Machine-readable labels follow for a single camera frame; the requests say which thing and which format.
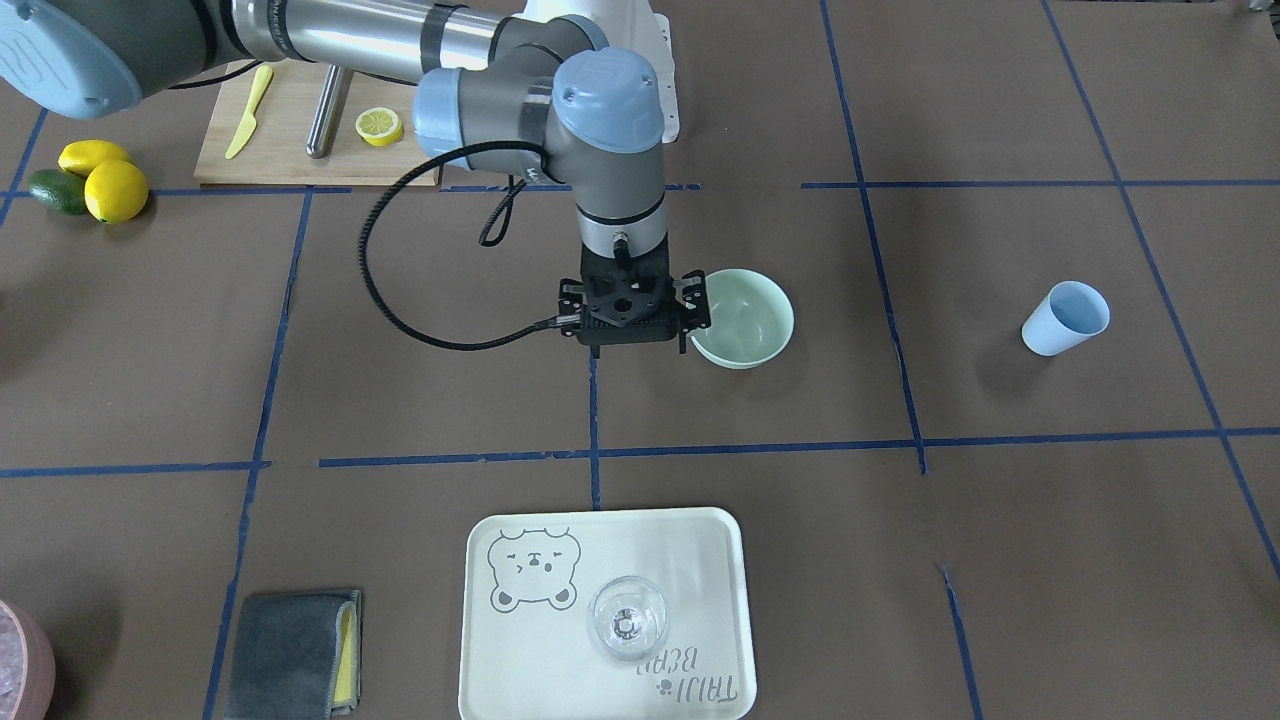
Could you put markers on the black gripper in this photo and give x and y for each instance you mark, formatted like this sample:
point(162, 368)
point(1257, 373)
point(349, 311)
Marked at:
point(693, 301)

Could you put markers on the light green bowl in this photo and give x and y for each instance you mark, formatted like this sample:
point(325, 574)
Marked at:
point(752, 320)

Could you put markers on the light blue plastic cup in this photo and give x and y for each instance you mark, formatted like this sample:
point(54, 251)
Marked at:
point(1072, 312)

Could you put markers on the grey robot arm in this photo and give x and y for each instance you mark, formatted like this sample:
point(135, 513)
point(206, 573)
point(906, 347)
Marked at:
point(545, 101)

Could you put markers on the pink bowl of ice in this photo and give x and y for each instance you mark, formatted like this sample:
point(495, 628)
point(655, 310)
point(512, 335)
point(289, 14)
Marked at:
point(28, 669)

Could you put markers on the clear wine glass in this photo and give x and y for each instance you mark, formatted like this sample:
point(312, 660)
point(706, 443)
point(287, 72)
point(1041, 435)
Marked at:
point(629, 619)

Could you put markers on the half lemon slice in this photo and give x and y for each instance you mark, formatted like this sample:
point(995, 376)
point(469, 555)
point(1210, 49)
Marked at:
point(379, 127)

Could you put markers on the cream bear tray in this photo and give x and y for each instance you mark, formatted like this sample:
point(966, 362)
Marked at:
point(526, 650)

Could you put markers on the wooden cutting board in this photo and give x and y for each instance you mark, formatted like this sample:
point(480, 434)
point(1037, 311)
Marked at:
point(276, 153)

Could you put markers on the yellow plastic knife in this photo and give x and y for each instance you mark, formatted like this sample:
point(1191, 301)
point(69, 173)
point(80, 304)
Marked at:
point(248, 121)

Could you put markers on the grey yellow folded cloth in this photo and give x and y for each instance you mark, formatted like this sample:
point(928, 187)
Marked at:
point(297, 656)

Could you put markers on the yellow lemon front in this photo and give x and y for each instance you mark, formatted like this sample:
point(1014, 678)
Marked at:
point(116, 191)

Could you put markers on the yellow lemon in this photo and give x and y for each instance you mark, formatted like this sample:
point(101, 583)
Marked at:
point(116, 191)
point(80, 158)

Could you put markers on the yellow lemon back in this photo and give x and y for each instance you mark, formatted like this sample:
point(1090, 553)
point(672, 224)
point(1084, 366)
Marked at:
point(80, 158)

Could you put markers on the green avocado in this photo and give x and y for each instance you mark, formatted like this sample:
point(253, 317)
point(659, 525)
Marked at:
point(58, 191)

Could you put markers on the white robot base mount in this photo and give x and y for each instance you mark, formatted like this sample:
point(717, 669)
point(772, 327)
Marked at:
point(635, 26)

